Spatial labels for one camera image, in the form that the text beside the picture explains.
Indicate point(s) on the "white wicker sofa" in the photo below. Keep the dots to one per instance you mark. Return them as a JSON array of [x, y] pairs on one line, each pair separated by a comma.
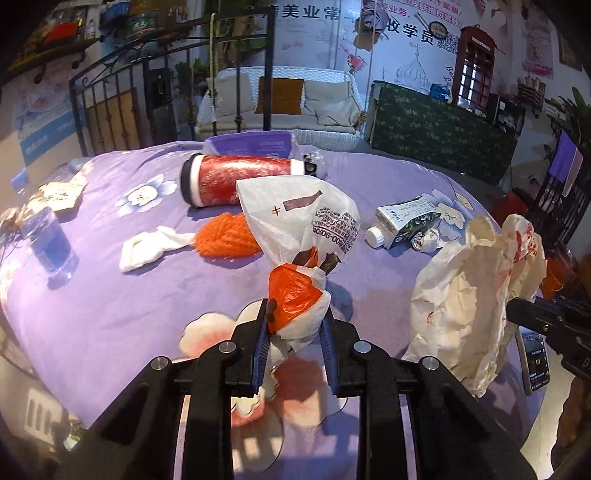
[[320, 107]]

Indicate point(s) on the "purple tissue pack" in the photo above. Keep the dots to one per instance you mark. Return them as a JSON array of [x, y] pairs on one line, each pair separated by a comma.
[[272, 143]]

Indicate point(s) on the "dark green patterned cloth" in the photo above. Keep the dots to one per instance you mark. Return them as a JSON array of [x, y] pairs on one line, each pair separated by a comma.
[[408, 123]]

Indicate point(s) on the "brown square cushion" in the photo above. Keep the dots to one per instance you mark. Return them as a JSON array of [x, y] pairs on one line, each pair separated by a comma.
[[286, 96]]

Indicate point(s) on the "white tissue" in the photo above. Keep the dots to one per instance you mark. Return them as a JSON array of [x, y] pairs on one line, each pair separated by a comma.
[[147, 247]]

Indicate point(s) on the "purple floral bed sheet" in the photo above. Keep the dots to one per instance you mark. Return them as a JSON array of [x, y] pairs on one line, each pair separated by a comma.
[[90, 337]]

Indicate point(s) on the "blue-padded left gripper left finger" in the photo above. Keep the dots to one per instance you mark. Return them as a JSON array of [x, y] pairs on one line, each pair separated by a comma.
[[231, 368]]

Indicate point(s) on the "orange foam fruit net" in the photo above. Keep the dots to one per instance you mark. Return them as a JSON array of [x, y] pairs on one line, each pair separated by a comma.
[[226, 236]]

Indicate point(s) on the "white red plastic bag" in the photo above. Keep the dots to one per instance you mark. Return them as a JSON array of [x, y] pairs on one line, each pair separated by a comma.
[[458, 305]]

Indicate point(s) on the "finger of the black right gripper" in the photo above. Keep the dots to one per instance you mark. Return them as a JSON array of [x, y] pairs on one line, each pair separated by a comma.
[[564, 323]]

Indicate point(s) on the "white orange printed plastic bag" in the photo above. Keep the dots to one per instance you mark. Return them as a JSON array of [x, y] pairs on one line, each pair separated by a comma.
[[305, 227]]

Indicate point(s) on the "red paper coffee cup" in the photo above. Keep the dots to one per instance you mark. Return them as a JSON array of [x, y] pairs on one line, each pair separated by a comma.
[[210, 180]]

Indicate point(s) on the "red telephone booth decoration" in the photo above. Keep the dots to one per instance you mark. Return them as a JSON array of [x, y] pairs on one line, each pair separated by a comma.
[[474, 69]]

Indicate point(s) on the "black iron bed frame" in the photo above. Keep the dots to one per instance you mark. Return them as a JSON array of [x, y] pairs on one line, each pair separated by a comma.
[[149, 91]]

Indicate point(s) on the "blue label water bottle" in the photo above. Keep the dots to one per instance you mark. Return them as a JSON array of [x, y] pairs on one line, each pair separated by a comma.
[[49, 243]]

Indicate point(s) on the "blue white wall poster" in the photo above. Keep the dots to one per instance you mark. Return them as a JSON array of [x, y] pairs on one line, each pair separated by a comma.
[[41, 123]]

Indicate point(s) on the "smartphone with lit screen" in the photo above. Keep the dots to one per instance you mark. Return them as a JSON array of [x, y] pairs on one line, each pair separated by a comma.
[[534, 360]]

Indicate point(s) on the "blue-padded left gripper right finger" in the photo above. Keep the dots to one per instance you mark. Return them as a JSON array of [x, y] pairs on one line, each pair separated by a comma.
[[358, 368]]

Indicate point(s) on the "printed paper booklet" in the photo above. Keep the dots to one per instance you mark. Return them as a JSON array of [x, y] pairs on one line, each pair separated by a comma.
[[60, 197]]

